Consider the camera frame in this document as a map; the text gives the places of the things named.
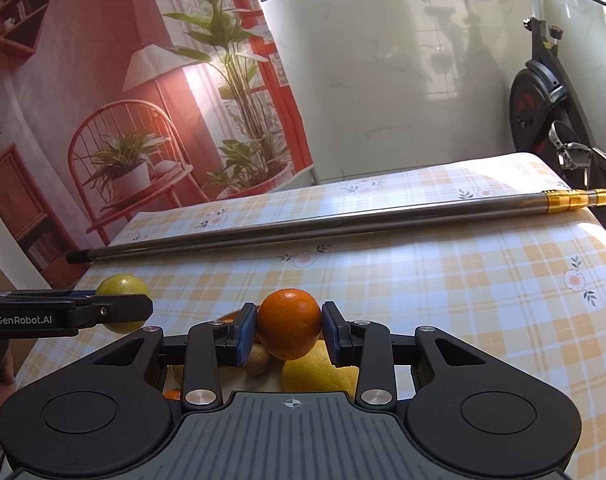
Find steel pole with gold end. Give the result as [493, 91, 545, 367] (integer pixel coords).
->
[67, 188, 606, 264]

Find plaid floral tablecloth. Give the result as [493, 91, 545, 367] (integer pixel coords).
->
[79, 154, 606, 479]

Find black exercise bike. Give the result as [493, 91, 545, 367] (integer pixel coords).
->
[509, 0, 606, 190]

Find printed room backdrop cloth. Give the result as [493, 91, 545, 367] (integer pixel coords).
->
[0, 0, 313, 288]

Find small orange tangerine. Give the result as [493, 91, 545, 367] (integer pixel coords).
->
[256, 288, 321, 361]
[163, 389, 181, 400]

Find green-yellow orange back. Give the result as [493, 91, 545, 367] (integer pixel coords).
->
[95, 273, 153, 334]

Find brown kiwi fruit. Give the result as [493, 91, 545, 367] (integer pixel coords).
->
[243, 344, 271, 377]

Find large yellow lemon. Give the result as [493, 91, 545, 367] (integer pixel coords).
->
[281, 340, 359, 399]

